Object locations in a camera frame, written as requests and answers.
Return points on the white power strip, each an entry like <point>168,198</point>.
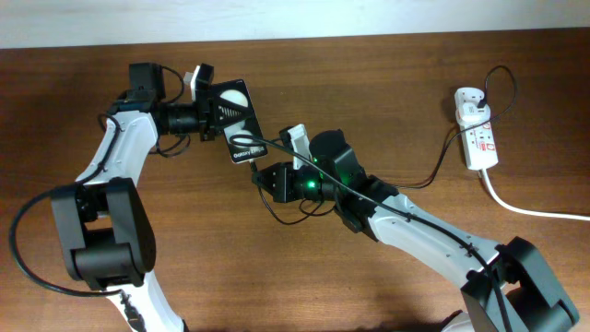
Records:
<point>479,146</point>

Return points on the white charger adapter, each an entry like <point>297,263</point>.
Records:
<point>468,111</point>

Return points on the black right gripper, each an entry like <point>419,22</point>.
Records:
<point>284,189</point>

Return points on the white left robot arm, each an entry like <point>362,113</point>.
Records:
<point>106,238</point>

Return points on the black Galaxy flip phone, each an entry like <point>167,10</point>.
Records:
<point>239,122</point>

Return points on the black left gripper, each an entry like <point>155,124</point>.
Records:
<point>206,119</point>

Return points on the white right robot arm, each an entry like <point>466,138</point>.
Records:
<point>505,287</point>

